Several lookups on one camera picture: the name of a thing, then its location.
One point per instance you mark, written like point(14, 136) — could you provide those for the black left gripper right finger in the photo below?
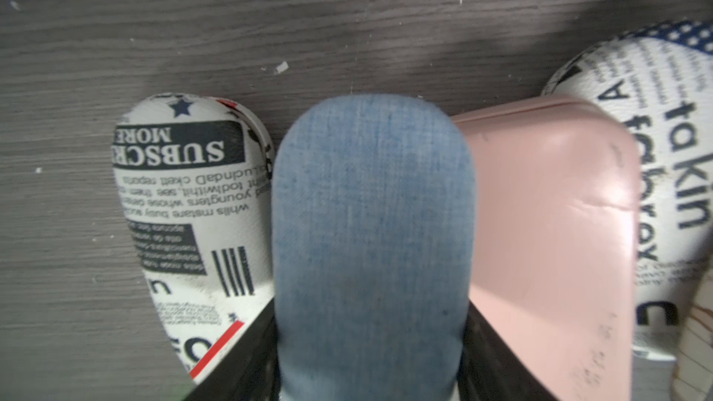
point(490, 371)

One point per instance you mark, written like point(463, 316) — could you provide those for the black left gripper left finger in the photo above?
point(250, 370)

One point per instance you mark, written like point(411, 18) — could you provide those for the newspaper flag print glasses case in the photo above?
point(194, 178)

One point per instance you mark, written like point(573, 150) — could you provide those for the blue denim glasses case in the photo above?
point(373, 217)

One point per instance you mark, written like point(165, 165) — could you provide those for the map print glasses case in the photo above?
point(692, 376)

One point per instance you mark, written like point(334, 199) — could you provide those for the pink glasses case left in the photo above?
point(556, 238)

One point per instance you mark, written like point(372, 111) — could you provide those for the text print glasses case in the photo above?
point(657, 81)

